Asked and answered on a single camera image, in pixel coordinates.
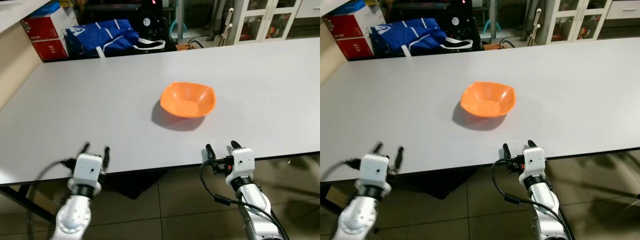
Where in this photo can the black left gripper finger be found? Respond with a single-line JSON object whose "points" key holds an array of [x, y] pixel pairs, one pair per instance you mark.
{"points": [[377, 148], [399, 156], [85, 148], [106, 156]]}

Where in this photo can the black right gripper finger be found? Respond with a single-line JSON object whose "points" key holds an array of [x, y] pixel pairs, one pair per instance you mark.
{"points": [[211, 152], [507, 151], [532, 144], [235, 145]]}

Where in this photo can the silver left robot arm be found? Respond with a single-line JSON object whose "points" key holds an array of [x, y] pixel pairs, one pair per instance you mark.
{"points": [[72, 217], [357, 217]]}

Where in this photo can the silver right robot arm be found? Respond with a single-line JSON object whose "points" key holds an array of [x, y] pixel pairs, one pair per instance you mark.
{"points": [[545, 210], [255, 210]]}

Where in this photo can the orange plastic bowl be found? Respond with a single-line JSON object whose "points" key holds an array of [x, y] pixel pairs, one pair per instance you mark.
{"points": [[487, 102], [187, 102]]}

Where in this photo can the black table leg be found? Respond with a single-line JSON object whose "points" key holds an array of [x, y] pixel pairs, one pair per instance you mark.
{"points": [[330, 197], [27, 204]]}

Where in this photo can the small red cardboard box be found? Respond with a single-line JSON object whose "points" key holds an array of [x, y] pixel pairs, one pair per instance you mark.
{"points": [[355, 47], [50, 49]]}

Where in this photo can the blue fabric bag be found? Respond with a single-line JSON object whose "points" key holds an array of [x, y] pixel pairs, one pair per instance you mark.
{"points": [[100, 37], [405, 36]]}

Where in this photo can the large red cardboard box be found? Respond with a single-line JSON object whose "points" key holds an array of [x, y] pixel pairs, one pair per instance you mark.
{"points": [[45, 25], [350, 24]]}

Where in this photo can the white glass-door cabinet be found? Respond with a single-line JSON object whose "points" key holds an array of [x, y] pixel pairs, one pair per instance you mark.
{"points": [[265, 20], [575, 20]]}

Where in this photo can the black appliance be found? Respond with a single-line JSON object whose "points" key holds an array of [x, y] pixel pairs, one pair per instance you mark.
{"points": [[150, 25], [457, 22]]}

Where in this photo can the white drawer unit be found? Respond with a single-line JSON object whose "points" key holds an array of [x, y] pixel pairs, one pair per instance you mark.
{"points": [[310, 7], [622, 9]]}

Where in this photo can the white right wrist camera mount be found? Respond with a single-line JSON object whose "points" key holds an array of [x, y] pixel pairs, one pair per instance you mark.
{"points": [[241, 162], [533, 161]]}

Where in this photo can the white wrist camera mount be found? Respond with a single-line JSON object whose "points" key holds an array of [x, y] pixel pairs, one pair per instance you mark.
{"points": [[241, 162], [86, 170], [375, 170], [533, 161]]}

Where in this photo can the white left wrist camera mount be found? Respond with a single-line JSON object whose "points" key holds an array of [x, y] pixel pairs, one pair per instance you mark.
{"points": [[375, 170], [86, 170]]}

